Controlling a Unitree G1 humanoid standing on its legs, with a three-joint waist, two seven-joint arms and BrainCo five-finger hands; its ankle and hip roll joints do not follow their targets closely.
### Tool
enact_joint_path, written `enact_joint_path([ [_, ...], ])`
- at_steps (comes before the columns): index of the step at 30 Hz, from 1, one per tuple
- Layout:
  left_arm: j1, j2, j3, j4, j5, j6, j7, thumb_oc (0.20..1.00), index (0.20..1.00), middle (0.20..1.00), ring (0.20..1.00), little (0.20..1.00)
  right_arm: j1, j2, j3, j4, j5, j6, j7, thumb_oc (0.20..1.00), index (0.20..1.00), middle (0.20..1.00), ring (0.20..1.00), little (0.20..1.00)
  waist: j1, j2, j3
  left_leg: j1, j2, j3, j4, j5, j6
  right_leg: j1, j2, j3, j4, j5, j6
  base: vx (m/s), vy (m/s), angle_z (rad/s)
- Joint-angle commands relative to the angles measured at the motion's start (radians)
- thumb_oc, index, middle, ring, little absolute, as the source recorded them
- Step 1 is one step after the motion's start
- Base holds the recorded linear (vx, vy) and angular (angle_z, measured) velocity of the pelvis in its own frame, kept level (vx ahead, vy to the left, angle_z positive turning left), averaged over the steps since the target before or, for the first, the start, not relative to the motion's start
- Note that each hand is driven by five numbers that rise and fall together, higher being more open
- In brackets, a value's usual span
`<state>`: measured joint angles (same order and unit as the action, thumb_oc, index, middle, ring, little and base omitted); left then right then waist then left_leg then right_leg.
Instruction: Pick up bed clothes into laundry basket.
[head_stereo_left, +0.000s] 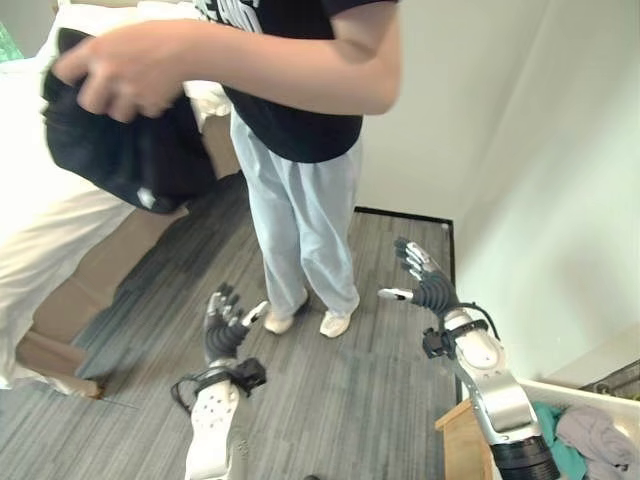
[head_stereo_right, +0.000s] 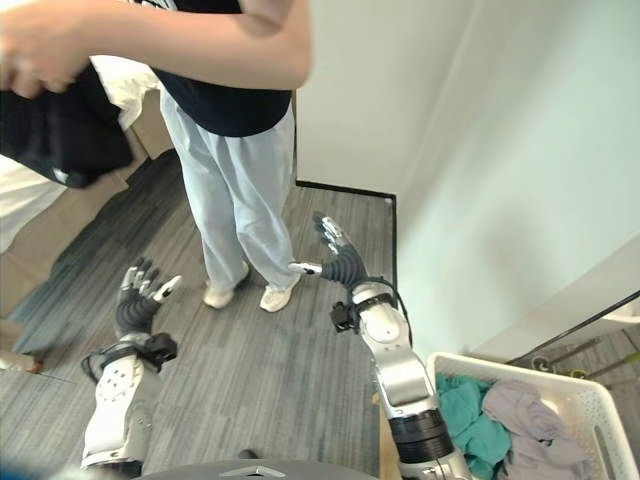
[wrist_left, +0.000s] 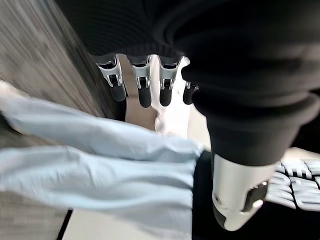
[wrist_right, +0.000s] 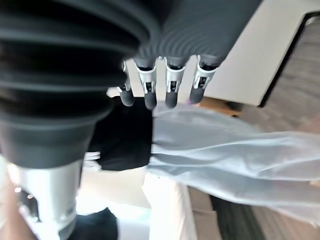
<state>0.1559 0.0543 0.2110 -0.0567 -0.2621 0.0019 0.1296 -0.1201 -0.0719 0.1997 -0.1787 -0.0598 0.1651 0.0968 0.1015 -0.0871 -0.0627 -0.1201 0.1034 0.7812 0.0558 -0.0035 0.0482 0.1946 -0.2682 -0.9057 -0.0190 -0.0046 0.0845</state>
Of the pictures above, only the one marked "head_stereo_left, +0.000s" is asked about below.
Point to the white pillow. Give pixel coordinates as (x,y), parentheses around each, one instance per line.
(207,102)

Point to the teal cloth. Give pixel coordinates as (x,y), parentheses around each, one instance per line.
(555,440)

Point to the white laundry basket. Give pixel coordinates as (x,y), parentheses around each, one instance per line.
(600,400)

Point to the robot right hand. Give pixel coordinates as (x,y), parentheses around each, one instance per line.
(436,292)

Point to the wooden bedside cabinet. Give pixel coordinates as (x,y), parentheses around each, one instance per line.
(462,440)

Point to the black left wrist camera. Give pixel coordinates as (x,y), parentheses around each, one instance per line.
(251,376)

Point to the white bed mattress sheet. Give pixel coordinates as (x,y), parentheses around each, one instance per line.
(35,200)

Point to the robot right arm silver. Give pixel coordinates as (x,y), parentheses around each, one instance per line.
(495,395)

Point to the grey cloth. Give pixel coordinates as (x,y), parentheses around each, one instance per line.
(597,435)

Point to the person's hand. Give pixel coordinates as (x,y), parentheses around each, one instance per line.
(125,75)

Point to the person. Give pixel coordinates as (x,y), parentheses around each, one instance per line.
(300,200)

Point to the person's forearm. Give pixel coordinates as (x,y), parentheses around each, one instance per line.
(300,55)

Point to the tan bed frame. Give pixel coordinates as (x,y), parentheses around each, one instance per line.
(115,255)

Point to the robot left arm silver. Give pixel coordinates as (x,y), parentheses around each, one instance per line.
(212,430)

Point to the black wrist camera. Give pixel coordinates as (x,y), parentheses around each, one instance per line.
(251,376)
(436,343)

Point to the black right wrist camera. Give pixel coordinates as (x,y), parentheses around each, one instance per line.
(436,343)

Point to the green patterned item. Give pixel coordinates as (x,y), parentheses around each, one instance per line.
(9,45)

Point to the black garment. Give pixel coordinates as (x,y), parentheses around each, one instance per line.
(120,160)

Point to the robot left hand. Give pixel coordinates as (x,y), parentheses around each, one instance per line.
(224,337)

